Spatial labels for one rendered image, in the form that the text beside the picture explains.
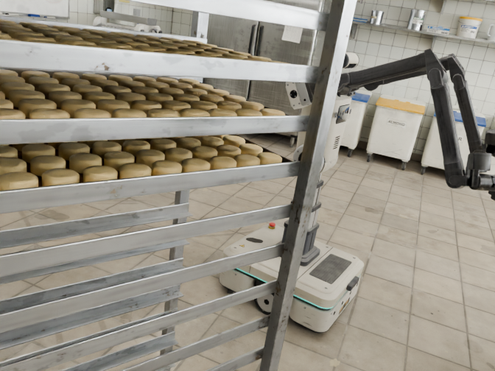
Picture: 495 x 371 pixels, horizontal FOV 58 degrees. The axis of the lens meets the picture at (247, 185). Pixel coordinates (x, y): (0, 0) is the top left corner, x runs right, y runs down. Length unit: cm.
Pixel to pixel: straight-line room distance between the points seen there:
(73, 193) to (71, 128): 9
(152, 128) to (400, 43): 551
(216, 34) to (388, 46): 214
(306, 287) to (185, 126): 162
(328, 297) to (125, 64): 174
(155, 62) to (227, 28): 501
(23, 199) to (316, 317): 178
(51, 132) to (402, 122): 503
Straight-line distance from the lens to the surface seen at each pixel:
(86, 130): 63
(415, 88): 607
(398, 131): 548
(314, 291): 220
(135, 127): 65
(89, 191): 66
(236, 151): 88
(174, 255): 135
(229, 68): 71
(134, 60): 63
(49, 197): 64
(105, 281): 128
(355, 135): 557
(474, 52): 607
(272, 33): 543
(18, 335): 129
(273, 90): 544
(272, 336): 104
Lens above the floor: 140
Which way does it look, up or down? 20 degrees down
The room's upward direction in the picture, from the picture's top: 9 degrees clockwise
